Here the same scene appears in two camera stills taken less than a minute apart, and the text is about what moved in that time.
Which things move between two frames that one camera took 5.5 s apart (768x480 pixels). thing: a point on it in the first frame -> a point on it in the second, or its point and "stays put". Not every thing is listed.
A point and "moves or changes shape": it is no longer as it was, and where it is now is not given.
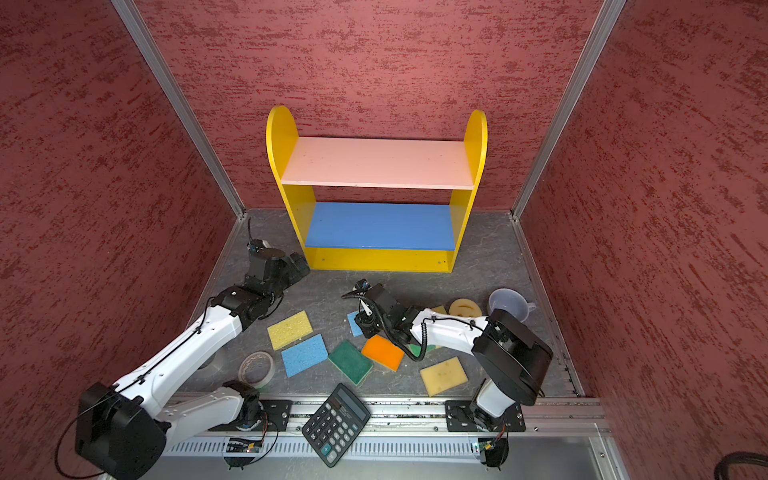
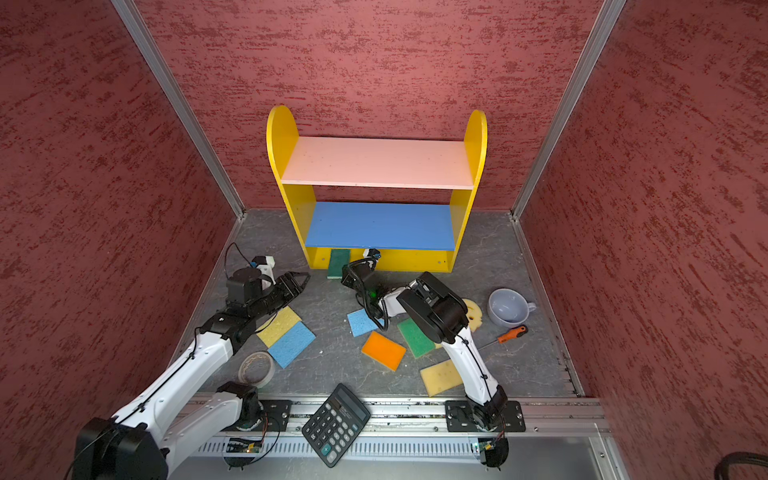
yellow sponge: [289, 330] moves or changes shape
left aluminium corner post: [133, 19] stays put
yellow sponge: [442, 376] stays put
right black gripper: [364, 322] -> [349, 277]
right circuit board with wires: [495, 450] stays put
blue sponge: [304, 355] -> [289, 349]
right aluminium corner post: [600, 24] stays put
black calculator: [336, 424] stays put
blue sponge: [354, 327] stays put
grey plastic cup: [511, 301] stays put
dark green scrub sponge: [352, 361] -> [338, 258]
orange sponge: [384, 351] stays put
